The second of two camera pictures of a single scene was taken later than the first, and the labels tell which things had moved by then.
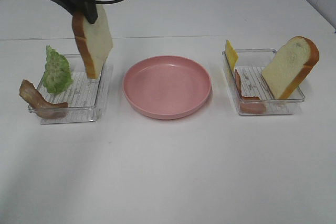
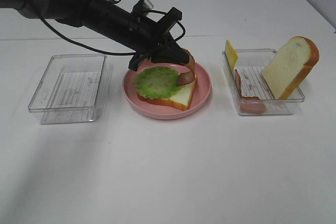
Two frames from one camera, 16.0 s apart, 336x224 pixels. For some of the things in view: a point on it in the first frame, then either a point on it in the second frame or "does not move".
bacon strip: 39,104 → 186,77
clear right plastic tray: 251,62 does not move
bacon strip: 248,104 does not move
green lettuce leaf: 58,75 → 156,82
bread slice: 289,68 does not move
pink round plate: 167,87 does not move
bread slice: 94,40 → 181,98
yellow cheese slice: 231,54 does not move
